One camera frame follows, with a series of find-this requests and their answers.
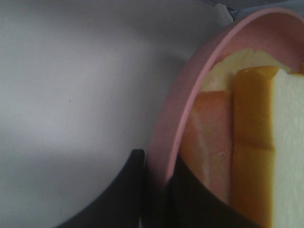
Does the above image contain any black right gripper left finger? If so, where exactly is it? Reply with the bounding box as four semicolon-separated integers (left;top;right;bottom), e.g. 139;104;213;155
58;149;145;228

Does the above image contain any pink ham slice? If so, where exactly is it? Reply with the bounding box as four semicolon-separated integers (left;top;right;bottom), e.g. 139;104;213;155
179;91;233;204

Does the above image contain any white bread slice top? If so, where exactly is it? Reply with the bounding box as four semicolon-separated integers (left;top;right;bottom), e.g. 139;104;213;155
231;66;304;228

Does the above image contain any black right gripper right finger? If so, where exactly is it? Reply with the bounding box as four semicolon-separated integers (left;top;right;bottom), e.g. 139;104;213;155
166;156;254;228

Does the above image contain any pink round plate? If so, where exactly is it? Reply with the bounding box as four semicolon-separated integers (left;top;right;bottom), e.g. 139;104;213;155
147;7;304;189

